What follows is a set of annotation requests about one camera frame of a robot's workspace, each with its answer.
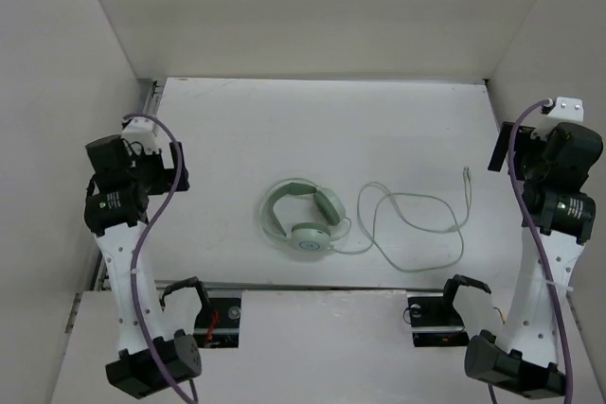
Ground white headphone cable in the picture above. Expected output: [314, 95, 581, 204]
[329, 166, 473, 273]

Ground mint green headphones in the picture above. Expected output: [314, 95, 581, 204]
[258, 178, 352, 254]

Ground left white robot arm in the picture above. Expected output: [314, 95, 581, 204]
[84, 134, 217, 399]

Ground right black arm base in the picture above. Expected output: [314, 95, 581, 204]
[402, 294, 470, 348]

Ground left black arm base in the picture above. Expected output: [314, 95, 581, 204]
[194, 297, 241, 349]

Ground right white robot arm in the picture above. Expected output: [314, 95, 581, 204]
[438, 122, 603, 401]

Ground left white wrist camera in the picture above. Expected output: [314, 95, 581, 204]
[121, 117, 161, 155]

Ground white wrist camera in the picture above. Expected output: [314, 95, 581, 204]
[121, 117, 161, 155]
[531, 97, 584, 140]

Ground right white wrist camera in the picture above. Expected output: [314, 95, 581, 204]
[531, 97, 584, 140]

